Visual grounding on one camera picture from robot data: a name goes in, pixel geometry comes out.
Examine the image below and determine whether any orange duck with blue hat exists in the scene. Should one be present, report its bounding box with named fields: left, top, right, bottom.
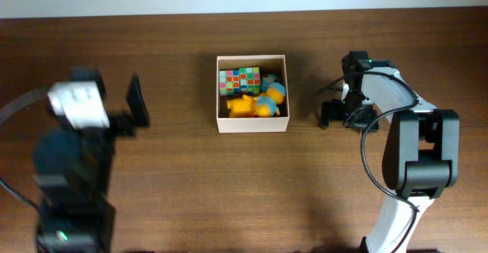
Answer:
left=255, top=82, right=287, bottom=117

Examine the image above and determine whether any blue one-eyed ball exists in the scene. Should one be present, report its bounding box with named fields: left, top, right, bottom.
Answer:
left=261, top=73, right=281, bottom=92

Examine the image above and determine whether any colourful puzzle cube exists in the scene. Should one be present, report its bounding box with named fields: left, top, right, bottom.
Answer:
left=239, top=66, right=261, bottom=95
left=218, top=69, right=241, bottom=97

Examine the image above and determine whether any yellow rubber animal toy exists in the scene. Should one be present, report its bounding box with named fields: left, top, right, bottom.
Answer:
left=226, top=94, right=258, bottom=118

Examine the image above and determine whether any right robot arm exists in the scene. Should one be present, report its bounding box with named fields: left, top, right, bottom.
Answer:
left=320, top=51, right=460, bottom=252

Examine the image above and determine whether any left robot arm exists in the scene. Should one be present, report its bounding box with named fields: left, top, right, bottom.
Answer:
left=33, top=67, right=150, bottom=252

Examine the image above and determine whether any beige open cardboard box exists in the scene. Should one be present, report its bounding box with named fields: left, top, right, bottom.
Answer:
left=215, top=55, right=290, bottom=133

